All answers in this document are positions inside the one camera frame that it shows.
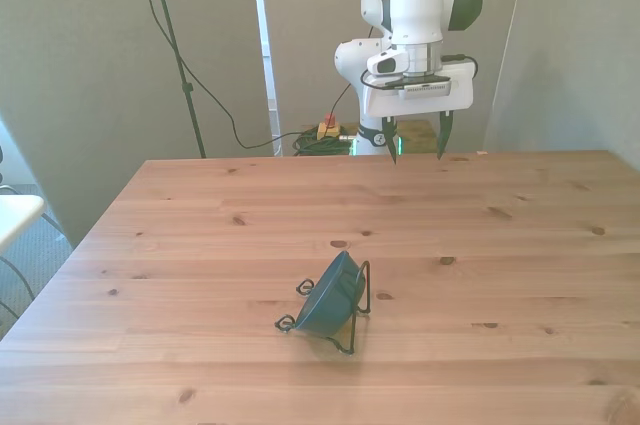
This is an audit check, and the black camera stand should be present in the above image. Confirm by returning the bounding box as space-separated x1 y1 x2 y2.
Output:
127 0 209 159

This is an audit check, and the black floor cable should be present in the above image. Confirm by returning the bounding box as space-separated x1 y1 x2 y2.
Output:
0 212 72 329

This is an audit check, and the yellow emergency stop box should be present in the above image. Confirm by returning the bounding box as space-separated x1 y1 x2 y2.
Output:
316 114 342 142

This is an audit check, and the dark blue bowl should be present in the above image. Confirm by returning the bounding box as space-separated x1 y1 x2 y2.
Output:
294 250 364 338

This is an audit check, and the black wire bowl rack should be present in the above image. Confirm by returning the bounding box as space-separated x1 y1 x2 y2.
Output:
274 259 373 358

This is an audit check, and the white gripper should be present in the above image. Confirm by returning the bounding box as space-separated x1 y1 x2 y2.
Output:
362 59 476 167

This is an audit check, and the green coiled cable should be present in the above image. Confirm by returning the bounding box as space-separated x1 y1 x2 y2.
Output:
291 126 362 157

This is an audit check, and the wide white partition strip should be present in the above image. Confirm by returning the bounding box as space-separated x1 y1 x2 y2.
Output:
248 0 284 157

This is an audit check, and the thin white partition strip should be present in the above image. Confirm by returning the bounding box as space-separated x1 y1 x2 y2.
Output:
481 0 531 153

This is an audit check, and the white chair seat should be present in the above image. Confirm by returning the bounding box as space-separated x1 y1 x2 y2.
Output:
0 194 47 252

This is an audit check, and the black hanging cable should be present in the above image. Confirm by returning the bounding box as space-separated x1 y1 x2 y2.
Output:
130 0 304 151

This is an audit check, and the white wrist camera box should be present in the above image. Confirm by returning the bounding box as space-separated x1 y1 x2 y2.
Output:
366 50 410 78

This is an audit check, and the grey ribbed sensor bar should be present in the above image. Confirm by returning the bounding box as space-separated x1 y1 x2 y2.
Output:
394 75 454 100

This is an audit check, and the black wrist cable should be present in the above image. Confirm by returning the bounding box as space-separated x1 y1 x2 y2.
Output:
359 53 480 92

